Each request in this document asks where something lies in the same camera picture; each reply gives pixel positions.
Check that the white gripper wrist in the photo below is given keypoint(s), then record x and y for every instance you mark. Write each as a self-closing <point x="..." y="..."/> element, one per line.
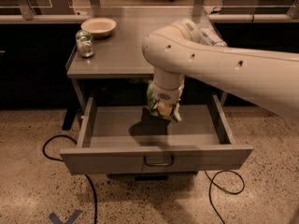
<point x="167" y="96"/>

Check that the green jalapeno chip bag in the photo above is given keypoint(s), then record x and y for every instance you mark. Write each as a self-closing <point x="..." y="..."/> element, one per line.
<point x="152" y="105"/>

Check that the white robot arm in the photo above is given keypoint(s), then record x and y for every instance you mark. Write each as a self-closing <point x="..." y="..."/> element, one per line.
<point x="268" y="79"/>

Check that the grey counter cabinet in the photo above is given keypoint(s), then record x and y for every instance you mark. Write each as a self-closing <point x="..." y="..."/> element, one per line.
<point x="117" y="74"/>

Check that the grey open drawer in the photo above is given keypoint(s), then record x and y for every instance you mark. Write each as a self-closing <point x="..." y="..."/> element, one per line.
<point x="113" y="140"/>

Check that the clear water bottle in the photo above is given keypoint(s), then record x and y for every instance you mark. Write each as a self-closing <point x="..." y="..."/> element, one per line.
<point x="210" y="37"/>

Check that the white bowl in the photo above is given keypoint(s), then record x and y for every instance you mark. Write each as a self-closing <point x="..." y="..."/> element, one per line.
<point x="99" y="27"/>

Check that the green soda can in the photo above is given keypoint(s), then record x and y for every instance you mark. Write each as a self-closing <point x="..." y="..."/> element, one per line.
<point x="85" y="44"/>

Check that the glass barrier railing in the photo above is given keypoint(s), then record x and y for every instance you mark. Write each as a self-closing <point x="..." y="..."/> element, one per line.
<point x="66" y="11"/>

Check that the black drawer handle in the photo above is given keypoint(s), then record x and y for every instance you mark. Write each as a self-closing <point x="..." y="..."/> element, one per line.
<point x="158" y="161"/>

